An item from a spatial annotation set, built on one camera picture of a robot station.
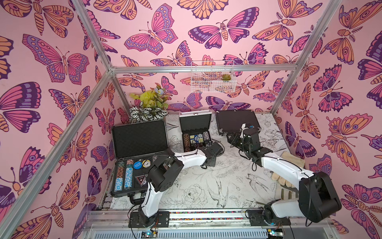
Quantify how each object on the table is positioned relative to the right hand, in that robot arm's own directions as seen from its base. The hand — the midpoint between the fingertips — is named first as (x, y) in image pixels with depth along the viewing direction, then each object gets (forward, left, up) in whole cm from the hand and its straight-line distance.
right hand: (230, 134), depth 87 cm
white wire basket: (+33, +10, +18) cm, 39 cm away
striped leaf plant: (+10, +53, +7) cm, 54 cm away
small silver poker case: (+15, +21, -11) cm, 28 cm away
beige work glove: (-7, -42, -17) cm, 45 cm away
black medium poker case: (+19, -3, -10) cm, 22 cm away
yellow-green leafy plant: (+28, +51, +4) cm, 58 cm away
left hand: (-9, +10, -16) cm, 21 cm away
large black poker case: (-4, +58, -9) cm, 59 cm away
